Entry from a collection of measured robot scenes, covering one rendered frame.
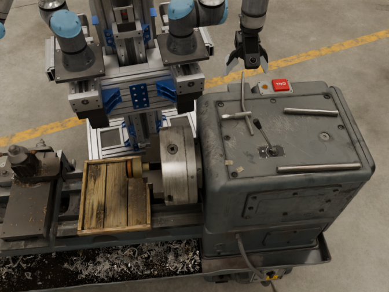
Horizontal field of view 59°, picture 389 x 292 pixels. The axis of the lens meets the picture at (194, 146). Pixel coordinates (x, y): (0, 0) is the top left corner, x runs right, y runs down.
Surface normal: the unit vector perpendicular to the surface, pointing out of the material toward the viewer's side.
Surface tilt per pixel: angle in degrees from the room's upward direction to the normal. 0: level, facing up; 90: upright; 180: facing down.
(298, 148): 0
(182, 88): 90
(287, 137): 0
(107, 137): 0
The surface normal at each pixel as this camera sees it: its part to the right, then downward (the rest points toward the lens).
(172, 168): 0.06, 0.01
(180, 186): 0.09, 0.47
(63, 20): 0.07, -0.48
